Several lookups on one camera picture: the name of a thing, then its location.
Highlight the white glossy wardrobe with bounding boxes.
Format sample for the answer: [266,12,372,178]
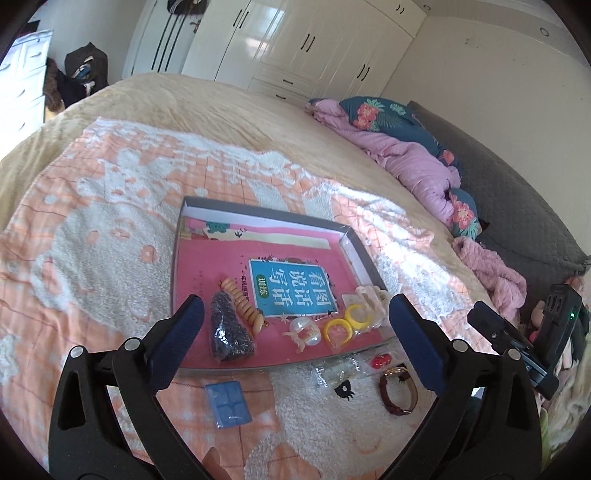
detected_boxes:
[182,0,426,106]

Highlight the pink floral quilt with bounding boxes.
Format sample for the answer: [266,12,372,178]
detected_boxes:
[304,96,483,240]

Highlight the yellow ring lower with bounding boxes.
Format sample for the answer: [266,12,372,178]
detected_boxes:
[321,317,355,349]

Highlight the dark bead bracelet bag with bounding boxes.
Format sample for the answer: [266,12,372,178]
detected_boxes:
[211,291,254,363]

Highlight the pink Chinese workbook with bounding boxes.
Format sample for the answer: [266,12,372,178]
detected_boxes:
[174,216,394,370]

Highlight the silver bracelet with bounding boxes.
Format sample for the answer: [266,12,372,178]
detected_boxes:
[309,354,366,388]

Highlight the white drawer dresser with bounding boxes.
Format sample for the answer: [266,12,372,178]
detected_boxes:
[0,30,52,158]

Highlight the grey padded headboard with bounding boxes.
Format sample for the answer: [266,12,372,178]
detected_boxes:
[409,101,590,317]

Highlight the small blue box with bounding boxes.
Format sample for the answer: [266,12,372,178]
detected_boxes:
[204,380,252,429]

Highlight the small red ornament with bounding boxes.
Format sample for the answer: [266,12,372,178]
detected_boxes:
[370,353,393,370]

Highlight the white door with bags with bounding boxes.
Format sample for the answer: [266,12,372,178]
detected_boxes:
[122,0,208,78]

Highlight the pink knitted garment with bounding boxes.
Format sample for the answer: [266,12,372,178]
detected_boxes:
[452,237,527,322]

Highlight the orange spiral hair tie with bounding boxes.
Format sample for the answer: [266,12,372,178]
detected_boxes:
[220,276,267,337]

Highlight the orange white patterned blanket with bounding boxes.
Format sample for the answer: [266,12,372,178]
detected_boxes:
[1,120,486,479]

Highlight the beige bed cover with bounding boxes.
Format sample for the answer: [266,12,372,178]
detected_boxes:
[1,74,490,301]

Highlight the grey shallow cardboard box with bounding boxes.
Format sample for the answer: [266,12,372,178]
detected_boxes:
[169,195,399,374]

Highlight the brown leather wristwatch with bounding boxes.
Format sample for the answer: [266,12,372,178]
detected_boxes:
[379,366,419,416]

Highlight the pearl ball hair clip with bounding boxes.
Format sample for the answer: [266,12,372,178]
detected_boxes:
[283,316,322,353]

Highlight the cream claw hair clip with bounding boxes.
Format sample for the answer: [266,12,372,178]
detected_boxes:
[356,285,392,328]

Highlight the black bag on floor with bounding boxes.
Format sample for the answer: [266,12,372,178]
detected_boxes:
[43,42,108,113]

